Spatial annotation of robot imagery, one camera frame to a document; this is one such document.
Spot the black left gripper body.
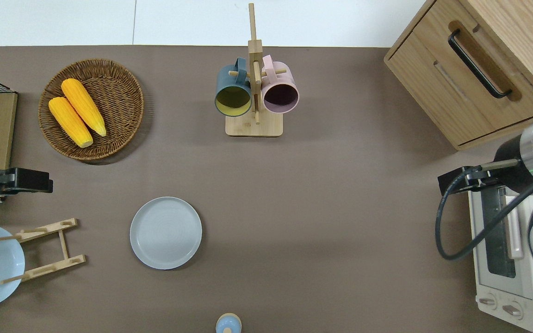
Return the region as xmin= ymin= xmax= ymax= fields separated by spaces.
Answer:
xmin=0 ymin=167 xmax=54 ymax=200

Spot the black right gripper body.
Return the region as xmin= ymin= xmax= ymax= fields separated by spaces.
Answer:
xmin=437 ymin=166 xmax=503 ymax=196

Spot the gray round plate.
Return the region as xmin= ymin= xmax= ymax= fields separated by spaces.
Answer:
xmin=130 ymin=197 xmax=203 ymax=270

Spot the wooden plate rack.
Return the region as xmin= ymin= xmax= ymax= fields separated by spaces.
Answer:
xmin=0 ymin=218 xmax=87 ymax=285

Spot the yellow corn cob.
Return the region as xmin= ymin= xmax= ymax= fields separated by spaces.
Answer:
xmin=48 ymin=96 xmax=94 ymax=148
xmin=61 ymin=78 xmax=107 ymax=137

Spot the wooden drawer cabinet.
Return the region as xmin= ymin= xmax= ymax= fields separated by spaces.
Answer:
xmin=384 ymin=0 xmax=533 ymax=151

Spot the white toaster oven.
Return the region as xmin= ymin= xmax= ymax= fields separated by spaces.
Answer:
xmin=468 ymin=185 xmax=533 ymax=333

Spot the round wicker basket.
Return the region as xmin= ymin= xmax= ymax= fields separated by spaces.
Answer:
xmin=38 ymin=58 xmax=145 ymax=161

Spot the brown table mat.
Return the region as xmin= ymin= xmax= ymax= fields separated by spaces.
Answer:
xmin=0 ymin=45 xmax=533 ymax=333

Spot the pink mug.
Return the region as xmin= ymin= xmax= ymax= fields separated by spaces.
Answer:
xmin=261 ymin=55 xmax=300 ymax=114

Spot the wooden mug tree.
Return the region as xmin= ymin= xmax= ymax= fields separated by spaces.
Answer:
xmin=225 ymin=3 xmax=288 ymax=137

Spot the dark teal mug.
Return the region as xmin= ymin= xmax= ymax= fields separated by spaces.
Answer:
xmin=214 ymin=57 xmax=252 ymax=117

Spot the small blue bottle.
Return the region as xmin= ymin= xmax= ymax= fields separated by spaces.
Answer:
xmin=215 ymin=313 xmax=242 ymax=333

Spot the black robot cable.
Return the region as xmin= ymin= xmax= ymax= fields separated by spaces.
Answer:
xmin=435 ymin=166 xmax=533 ymax=260

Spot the white toaster oven door handle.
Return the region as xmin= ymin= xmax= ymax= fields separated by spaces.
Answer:
xmin=505 ymin=194 xmax=525 ymax=259

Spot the black cabinet handle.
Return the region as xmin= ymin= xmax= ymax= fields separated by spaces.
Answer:
xmin=448 ymin=29 xmax=513 ymax=99

